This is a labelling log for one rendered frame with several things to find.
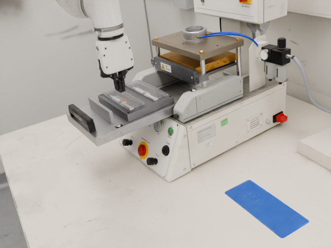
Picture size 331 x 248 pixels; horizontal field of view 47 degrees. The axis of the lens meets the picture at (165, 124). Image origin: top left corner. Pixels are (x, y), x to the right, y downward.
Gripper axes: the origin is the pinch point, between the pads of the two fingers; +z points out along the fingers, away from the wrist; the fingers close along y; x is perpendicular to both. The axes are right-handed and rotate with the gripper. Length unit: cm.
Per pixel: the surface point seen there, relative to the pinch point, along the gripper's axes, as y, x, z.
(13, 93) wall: -9, 144, 43
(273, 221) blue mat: 14, -49, 30
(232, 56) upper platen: 37.2, -10.2, -0.7
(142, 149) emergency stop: 3.5, -0.8, 24.6
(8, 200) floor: -35, 128, 104
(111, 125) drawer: -8.7, -7.8, 7.7
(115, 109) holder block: -3.9, -2.6, 6.0
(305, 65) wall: 78, -8, 15
